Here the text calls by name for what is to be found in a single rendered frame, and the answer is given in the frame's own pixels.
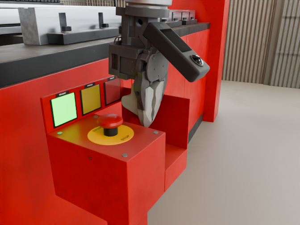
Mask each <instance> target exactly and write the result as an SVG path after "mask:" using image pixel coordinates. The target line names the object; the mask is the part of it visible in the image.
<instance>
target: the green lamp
mask: <svg viewBox="0 0 300 225"><path fill-rule="evenodd" d="M52 106H53V113H54V121H55V126H58V125H60V124H62V123H65V122H67V121H70V120H72V119H74V118H76V117H77V116H76V108H75V97H74V93H71V94H68V95H65V96H62V97H59V98H56V99H53V100H52Z"/></svg>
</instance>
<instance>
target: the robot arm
mask: <svg viewBox="0 0 300 225"><path fill-rule="evenodd" d="M125 3H128V6H127V5H126V6H125V7H116V15H117V16H121V37H116V38H115V40H114V43H113V44H109V45H108V74H110V75H115V76H117V78H119V79H124V80H129V79H134V83H133V84H132V86H131V93H130V94H129V95H126V96H123V97H122V98H121V103H122V105H123V106H124V107H125V108H126V109H128V110H129V111H131V112H133V113H134V114H136V115H138V118H139V120H140V123H141V125H142V126H144V127H147V128H148V127H149V126H150V125H151V123H152V122H153V121H154V119H155V116H156V114H157V112H158V109H159V106H160V104H161V101H162V99H163V95H164V92H165V89H166V85H167V78H168V66H169V62H170V63H171V64H172V65H173V66H174V67H175V68H176V69H177V70H178V71H179V72H180V73H181V74H182V75H183V76H184V78H185V79H186V80H187V81H188V82H190V83H192V82H194V81H197V80H199V79H201V78H203V77H204V76H205V75H206V74H207V73H208V71H209V70H210V67H209V65H208V64H207V63H206V62H205V61H204V60H203V59H202V58H201V57H200V56H199V55H198V54H197V53H196V52H195V51H194V50H193V49H192V48H191V47H190V46H189V45H188V44H187V43H186V42H185V41H184V40H183V39H182V38H181V37H180V36H179V35H178V34H176V33H175V32H174V31H173V30H172V29H171V28H170V27H169V26H168V25H167V24H166V23H165V22H158V18H168V17H169V12H170V9H168V8H167V7H168V6H171V4H172V0H125ZM117 38H118V41H116V39H117ZM119 38H121V40H119Z"/></svg>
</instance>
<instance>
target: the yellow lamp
mask: <svg viewBox="0 0 300 225"><path fill-rule="evenodd" d="M81 94H82V103H83V114H86V113H88V112H90V111H93V110H95V109H97V108H100V107H101V105H100V88H99V84H98V85H96V86H93V87H89V88H86V89H83V90H81Z"/></svg>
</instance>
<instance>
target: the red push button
mask: <svg viewBox="0 0 300 225"><path fill-rule="evenodd" d="M122 123H123V118H122V117H121V116H119V115H117V114H105V115H102V116H100V117H99V118H98V119H97V124H98V125H99V126H100V127H101V128H104V135H105V136H108V137H112V136H116V135H117V134H118V127H119V126H121V124H122Z"/></svg>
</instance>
